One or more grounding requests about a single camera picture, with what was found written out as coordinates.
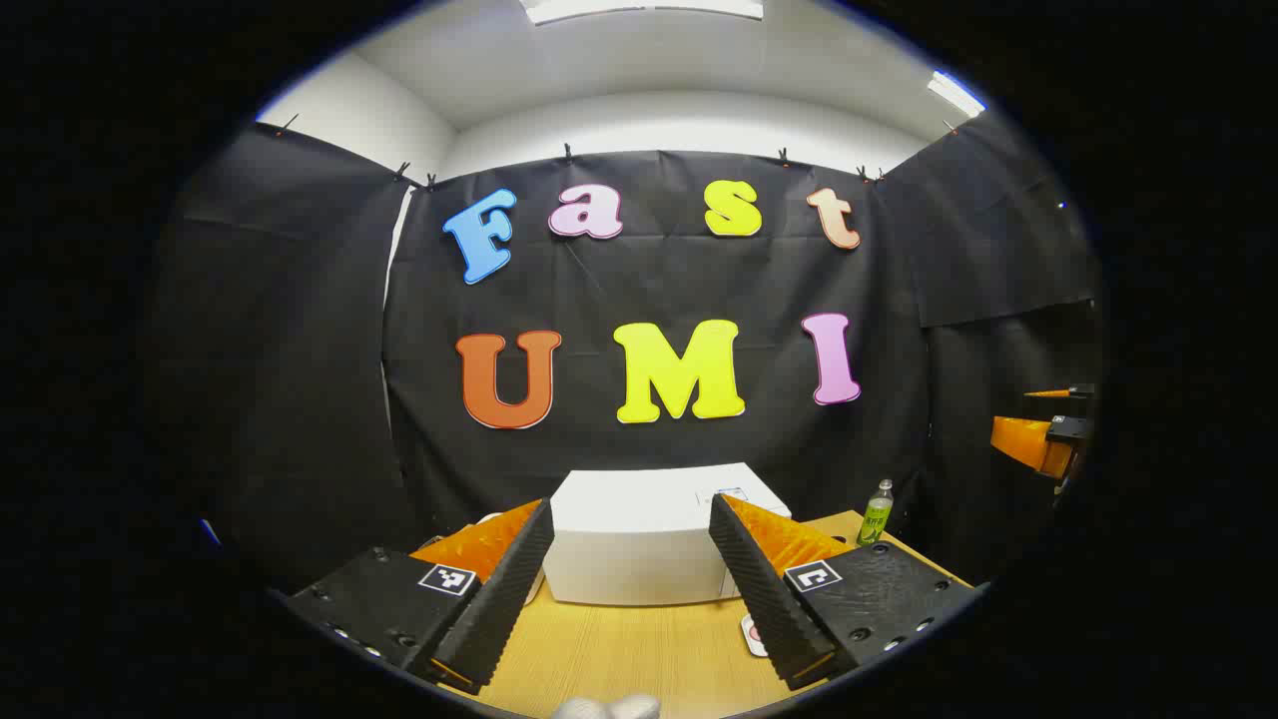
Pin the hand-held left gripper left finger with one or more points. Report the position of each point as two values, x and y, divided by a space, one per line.
499 599

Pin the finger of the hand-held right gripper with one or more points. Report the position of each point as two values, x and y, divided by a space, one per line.
1023 444
1063 392

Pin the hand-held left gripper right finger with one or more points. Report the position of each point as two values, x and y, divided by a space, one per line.
764 599

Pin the white rectangular plate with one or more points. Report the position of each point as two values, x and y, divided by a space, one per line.
751 637

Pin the white microwave oven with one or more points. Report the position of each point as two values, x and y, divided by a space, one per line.
629 539

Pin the green drink bottle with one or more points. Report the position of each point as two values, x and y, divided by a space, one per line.
876 519

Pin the ceiling light panel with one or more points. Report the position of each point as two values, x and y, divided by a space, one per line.
639 8
954 93

